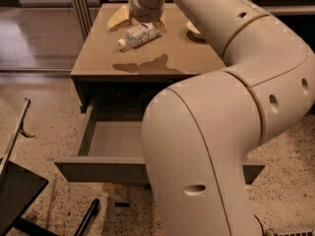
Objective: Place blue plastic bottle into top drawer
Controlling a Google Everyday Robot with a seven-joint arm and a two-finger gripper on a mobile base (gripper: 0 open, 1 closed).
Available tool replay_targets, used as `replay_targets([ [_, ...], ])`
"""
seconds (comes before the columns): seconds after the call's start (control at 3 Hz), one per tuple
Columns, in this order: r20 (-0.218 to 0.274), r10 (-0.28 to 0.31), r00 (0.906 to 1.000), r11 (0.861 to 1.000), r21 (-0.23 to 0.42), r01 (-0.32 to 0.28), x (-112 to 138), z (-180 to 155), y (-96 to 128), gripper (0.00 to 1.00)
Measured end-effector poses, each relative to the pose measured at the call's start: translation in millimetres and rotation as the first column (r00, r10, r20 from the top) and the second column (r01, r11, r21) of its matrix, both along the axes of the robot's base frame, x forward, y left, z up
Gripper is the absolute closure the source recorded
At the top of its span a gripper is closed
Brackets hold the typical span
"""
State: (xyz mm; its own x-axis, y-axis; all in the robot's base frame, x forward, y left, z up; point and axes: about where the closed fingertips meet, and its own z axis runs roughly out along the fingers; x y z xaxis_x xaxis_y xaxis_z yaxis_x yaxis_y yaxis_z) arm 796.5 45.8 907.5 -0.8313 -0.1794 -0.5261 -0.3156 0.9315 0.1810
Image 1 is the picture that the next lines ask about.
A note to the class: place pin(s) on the black panel with metal frame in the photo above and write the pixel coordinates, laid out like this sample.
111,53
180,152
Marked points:
19,187

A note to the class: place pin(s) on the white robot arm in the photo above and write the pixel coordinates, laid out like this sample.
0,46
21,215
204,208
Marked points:
197,133

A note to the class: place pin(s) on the black chair base leg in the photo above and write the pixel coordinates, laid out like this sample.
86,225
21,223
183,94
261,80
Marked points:
92,210

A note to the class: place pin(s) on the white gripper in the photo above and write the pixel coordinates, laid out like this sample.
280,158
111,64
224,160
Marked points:
144,14

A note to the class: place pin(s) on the white shallow bowl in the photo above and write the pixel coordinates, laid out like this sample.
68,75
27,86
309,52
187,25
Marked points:
195,32

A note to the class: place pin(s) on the open grey top drawer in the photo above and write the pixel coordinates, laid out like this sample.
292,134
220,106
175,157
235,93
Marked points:
109,148

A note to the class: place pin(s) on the white floor vent grille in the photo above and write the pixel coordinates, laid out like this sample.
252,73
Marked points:
299,231

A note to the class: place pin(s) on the grey drawer cabinet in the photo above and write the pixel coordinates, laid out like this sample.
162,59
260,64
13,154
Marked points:
174,55

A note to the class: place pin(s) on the blue labelled plastic bottle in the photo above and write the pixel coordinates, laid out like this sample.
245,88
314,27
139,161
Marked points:
138,35

